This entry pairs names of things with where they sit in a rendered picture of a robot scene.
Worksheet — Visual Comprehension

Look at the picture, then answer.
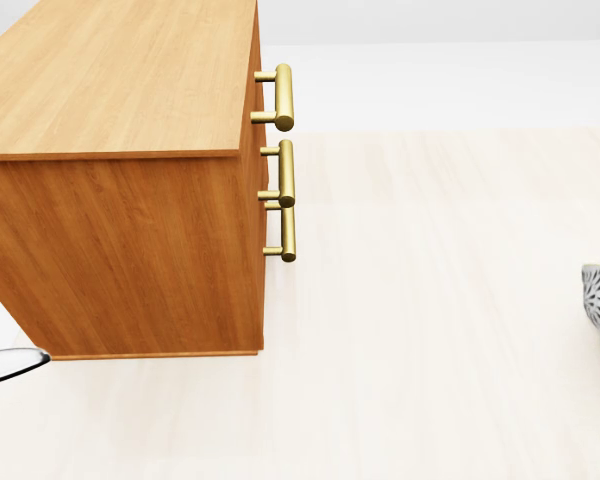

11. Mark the wooden cabinet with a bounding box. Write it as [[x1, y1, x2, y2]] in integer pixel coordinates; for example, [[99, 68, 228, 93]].
[[0, 0, 270, 362]]

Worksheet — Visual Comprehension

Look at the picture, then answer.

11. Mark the brass drawer handle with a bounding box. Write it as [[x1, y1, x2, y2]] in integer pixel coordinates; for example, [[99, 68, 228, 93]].
[[250, 63, 296, 133], [262, 201, 298, 264], [257, 139, 297, 209]]

